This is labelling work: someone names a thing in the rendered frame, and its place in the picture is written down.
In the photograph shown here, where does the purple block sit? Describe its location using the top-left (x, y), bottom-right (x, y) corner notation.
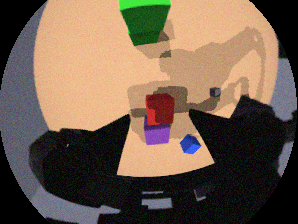
top-left (144, 116), bottom-right (170, 145)

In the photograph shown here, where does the blue block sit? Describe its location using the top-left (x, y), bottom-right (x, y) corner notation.
top-left (180, 135), bottom-right (202, 155)

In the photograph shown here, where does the red block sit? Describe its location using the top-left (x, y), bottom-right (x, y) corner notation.
top-left (145, 93), bottom-right (174, 125)

